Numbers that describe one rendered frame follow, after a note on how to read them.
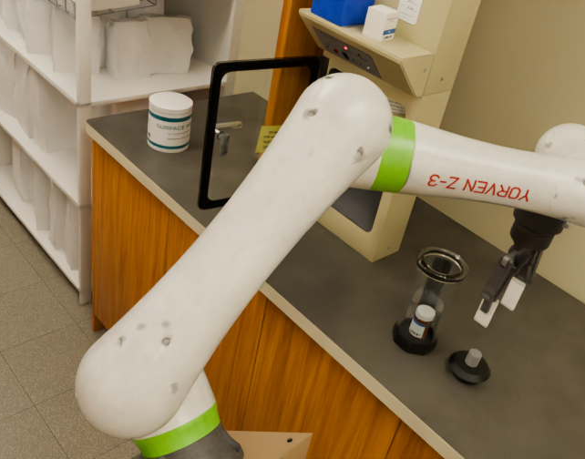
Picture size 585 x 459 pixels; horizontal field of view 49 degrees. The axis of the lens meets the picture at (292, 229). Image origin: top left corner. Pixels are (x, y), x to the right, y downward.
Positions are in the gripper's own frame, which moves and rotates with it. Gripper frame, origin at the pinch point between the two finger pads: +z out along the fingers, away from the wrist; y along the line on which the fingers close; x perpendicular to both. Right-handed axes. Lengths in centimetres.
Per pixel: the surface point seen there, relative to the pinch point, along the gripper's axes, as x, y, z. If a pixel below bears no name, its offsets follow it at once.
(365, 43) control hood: -49, 1, -37
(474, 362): 0.8, 1.0, 14.8
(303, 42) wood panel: -76, -8, -26
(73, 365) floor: -126, 31, 114
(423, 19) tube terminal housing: -45, -11, -43
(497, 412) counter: 10.3, 3.1, 20.0
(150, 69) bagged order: -170, -23, 20
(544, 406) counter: 15.4, -7.5, 20.0
